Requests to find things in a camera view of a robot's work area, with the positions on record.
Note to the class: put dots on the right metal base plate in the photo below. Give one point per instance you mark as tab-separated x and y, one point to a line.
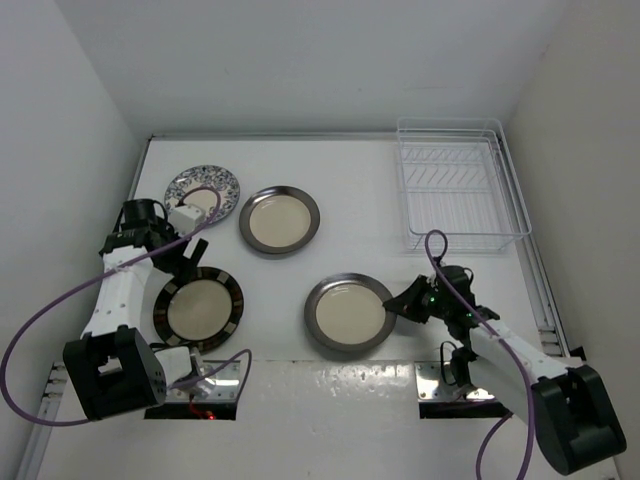
431	388

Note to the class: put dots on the blue floral plate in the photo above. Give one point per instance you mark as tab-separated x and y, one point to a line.
212	188

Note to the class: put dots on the striped dark rim plate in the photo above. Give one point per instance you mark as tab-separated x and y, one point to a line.
202	312

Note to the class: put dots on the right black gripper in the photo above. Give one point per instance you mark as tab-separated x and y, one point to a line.
406	304

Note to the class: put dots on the silver rim plate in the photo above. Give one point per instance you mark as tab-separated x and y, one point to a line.
345	313
279	220

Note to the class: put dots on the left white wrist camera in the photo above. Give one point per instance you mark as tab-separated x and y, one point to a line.
186	218

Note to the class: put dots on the white wire dish rack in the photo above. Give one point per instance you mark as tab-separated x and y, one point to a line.
456	175

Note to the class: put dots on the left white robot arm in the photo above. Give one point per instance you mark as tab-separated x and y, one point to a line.
112	368

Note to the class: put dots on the metal base plate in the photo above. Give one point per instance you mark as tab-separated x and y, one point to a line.
222	387
431	388

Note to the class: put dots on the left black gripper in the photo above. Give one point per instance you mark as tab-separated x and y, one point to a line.
181	266

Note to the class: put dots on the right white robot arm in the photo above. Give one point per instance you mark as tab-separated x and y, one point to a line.
567	408

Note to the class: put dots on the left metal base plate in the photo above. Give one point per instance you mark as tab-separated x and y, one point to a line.
222	387

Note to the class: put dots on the silver rim plate on table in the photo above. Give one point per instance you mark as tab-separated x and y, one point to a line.
279	220

